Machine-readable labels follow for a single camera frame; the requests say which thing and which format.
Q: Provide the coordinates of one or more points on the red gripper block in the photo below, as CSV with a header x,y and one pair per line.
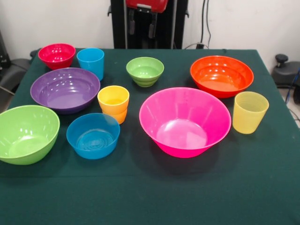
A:
x,y
147,3

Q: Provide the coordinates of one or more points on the small green bowl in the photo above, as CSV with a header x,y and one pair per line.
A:
x,y
145,70

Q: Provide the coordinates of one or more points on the blue cup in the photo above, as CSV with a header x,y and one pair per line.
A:
x,y
91,63

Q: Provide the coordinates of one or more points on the purple bowl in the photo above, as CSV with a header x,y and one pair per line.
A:
x,y
65,93

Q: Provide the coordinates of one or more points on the orange-yellow cup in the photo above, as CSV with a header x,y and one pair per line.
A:
x,y
113,100

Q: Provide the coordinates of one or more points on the small pink-red bowl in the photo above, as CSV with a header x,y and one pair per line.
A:
x,y
56,56

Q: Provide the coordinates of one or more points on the orange bowl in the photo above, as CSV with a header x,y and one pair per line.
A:
x,y
220,79

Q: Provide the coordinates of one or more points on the large pink bowl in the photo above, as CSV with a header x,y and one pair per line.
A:
x,y
182,136

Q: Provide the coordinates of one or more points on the blue bowl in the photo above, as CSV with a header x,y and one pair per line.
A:
x,y
93,140

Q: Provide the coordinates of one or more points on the black grey floor stand base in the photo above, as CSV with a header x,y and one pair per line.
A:
x,y
286,72
14,70

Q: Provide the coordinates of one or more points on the pale yellow translucent cup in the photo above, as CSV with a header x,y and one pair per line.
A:
x,y
249,114

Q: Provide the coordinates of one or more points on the large green bowl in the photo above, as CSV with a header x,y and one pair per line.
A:
x,y
25,138

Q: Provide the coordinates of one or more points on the dark green table cloth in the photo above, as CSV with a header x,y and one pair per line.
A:
x,y
150,192

